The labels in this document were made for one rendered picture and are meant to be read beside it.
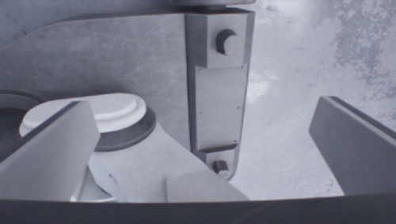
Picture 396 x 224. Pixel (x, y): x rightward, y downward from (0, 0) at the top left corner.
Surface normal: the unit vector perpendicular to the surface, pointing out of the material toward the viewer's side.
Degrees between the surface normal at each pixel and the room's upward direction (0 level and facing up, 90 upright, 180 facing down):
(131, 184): 90
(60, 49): 0
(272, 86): 0
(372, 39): 0
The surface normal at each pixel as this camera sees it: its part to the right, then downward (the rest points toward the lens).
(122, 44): 0.21, 0.51
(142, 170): -0.02, -0.85
